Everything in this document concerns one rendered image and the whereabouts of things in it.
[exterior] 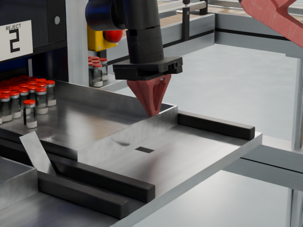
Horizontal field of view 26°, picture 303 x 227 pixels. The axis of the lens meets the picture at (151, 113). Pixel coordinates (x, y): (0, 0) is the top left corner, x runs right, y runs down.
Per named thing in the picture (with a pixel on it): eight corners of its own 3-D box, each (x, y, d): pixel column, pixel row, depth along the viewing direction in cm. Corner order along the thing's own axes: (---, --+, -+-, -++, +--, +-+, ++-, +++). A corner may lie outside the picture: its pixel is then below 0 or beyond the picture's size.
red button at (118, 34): (98, 43, 134) (98, 23, 133) (111, 39, 137) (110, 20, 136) (113, 45, 132) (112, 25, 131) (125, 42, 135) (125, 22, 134)
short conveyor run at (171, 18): (57, 101, 141) (53, 29, 136) (7, 89, 149) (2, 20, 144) (218, 45, 193) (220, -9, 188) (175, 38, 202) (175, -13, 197)
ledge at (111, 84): (42, 89, 143) (42, 80, 143) (82, 76, 153) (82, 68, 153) (91, 100, 135) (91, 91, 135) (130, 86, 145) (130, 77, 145)
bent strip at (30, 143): (20, 175, 94) (18, 136, 92) (36, 168, 96) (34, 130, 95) (95, 201, 86) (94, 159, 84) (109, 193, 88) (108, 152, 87)
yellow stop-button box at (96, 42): (70, 47, 137) (69, 13, 135) (93, 42, 143) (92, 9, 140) (98, 52, 133) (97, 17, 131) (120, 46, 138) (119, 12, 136)
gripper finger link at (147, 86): (144, 112, 116) (137, 60, 113) (177, 114, 111) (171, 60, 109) (119, 122, 110) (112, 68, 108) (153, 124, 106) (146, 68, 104)
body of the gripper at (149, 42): (136, 67, 114) (130, 25, 112) (185, 67, 108) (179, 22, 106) (112, 75, 109) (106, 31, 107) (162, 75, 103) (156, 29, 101)
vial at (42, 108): (33, 113, 120) (32, 89, 119) (42, 110, 122) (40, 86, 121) (42, 115, 119) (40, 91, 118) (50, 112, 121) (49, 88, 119)
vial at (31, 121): (21, 127, 113) (20, 103, 112) (30, 123, 115) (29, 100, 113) (30, 129, 112) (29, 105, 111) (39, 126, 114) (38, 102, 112)
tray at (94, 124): (-69, 126, 114) (-71, 107, 113) (39, 92, 134) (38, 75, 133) (78, 172, 95) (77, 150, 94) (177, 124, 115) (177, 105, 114)
